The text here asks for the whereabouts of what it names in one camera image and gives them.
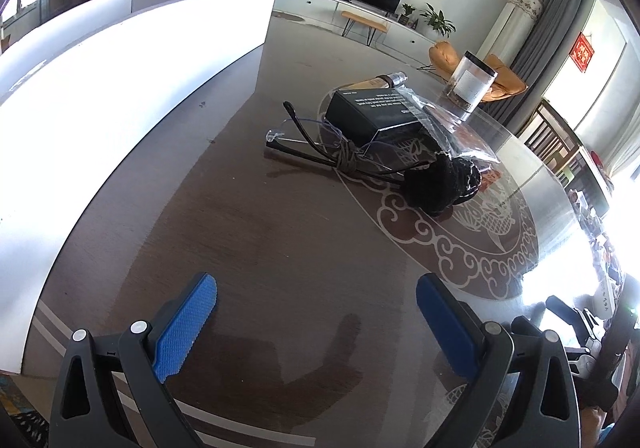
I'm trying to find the potted plant pair on sideboard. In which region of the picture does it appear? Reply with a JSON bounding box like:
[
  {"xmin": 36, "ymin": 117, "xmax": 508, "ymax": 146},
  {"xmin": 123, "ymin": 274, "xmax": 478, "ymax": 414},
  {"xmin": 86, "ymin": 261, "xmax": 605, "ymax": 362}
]
[{"xmin": 399, "ymin": 4, "xmax": 457, "ymax": 38}]

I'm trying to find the black product box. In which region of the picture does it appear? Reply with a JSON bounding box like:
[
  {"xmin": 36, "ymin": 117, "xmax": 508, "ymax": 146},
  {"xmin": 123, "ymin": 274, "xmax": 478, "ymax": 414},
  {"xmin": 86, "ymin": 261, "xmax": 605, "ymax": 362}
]
[{"xmin": 326, "ymin": 88, "xmax": 423, "ymax": 148}]

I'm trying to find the white standing air conditioner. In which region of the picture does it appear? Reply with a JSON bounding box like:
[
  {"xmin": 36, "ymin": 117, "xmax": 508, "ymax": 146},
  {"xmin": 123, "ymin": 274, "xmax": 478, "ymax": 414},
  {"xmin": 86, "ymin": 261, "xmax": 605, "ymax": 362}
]
[{"xmin": 477, "ymin": 0, "xmax": 544, "ymax": 65}]

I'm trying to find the white cardboard sorting box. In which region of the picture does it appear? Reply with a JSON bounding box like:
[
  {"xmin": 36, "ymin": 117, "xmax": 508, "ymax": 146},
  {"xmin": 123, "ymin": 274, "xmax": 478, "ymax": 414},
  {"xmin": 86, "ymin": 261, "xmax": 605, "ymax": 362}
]
[{"xmin": 1, "ymin": 0, "xmax": 274, "ymax": 373}]

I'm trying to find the small wooden bench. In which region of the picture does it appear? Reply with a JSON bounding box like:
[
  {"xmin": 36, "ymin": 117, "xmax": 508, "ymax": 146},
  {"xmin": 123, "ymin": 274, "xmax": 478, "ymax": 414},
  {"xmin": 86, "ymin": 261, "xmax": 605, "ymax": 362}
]
[{"xmin": 341, "ymin": 11, "xmax": 388, "ymax": 47}]

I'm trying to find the orange lounge chair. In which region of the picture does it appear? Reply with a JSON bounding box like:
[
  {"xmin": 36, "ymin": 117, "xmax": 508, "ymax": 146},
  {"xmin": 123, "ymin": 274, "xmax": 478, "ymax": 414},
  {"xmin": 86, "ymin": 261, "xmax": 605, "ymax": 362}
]
[{"xmin": 428, "ymin": 41, "xmax": 527, "ymax": 102}]

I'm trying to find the phone case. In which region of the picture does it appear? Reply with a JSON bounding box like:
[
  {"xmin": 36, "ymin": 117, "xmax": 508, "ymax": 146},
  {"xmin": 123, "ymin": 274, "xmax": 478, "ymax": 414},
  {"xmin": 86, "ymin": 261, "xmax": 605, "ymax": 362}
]
[{"xmin": 393, "ymin": 86, "xmax": 499, "ymax": 164}]

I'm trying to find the glass perfume spray bottle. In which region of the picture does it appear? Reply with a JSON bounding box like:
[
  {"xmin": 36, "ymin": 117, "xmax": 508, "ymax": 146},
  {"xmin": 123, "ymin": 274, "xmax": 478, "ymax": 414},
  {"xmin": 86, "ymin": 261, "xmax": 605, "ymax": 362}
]
[{"xmin": 338, "ymin": 70, "xmax": 408, "ymax": 90}]

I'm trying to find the white tv sideboard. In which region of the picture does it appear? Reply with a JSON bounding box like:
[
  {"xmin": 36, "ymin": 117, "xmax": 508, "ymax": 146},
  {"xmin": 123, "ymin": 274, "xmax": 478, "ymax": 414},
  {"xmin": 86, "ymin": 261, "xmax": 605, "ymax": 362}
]
[{"xmin": 273, "ymin": 0, "xmax": 435, "ymax": 70}]

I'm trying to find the clear jar with white label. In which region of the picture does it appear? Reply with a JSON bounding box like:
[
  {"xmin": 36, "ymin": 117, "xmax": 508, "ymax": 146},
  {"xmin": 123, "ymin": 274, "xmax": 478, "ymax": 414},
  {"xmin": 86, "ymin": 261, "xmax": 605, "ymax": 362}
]
[{"xmin": 445, "ymin": 51, "xmax": 498, "ymax": 113}]

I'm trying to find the wooden chair by window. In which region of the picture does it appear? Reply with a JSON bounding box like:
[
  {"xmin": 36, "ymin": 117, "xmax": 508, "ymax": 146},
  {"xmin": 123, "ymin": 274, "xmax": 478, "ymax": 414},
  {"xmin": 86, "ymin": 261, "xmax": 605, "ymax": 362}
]
[{"xmin": 516, "ymin": 99, "xmax": 582, "ymax": 174}]

